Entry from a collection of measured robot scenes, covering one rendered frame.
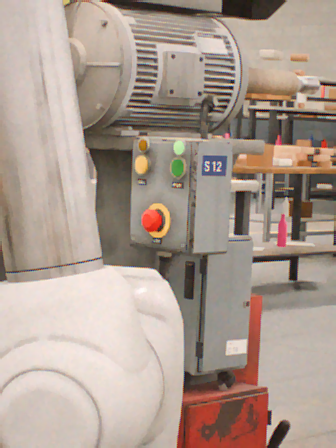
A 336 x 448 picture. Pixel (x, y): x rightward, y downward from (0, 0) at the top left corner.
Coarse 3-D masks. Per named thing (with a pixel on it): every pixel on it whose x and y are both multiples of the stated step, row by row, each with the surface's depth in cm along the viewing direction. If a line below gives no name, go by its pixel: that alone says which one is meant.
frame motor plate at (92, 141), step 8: (88, 136) 244; (96, 136) 242; (104, 136) 241; (112, 136) 239; (120, 136) 237; (128, 136) 236; (136, 136) 235; (144, 136) 235; (88, 144) 244; (96, 144) 242; (104, 144) 241; (112, 144) 239; (120, 144) 237; (128, 144) 236; (240, 144) 253; (248, 144) 255; (256, 144) 257; (264, 144) 259; (240, 152) 253; (248, 152) 255; (256, 152) 257
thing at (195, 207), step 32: (160, 160) 217; (192, 160) 212; (224, 160) 216; (160, 192) 217; (192, 192) 212; (224, 192) 217; (160, 224) 217; (192, 224) 212; (224, 224) 218; (160, 256) 223
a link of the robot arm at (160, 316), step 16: (128, 272) 142; (144, 272) 143; (144, 288) 141; (160, 288) 142; (144, 304) 140; (160, 304) 141; (176, 304) 145; (144, 320) 138; (160, 320) 141; (176, 320) 143; (160, 336) 139; (176, 336) 143; (160, 352) 137; (176, 352) 142; (176, 368) 142; (176, 384) 142; (176, 400) 144; (160, 416) 138; (176, 416) 145; (160, 432) 141; (176, 432) 146
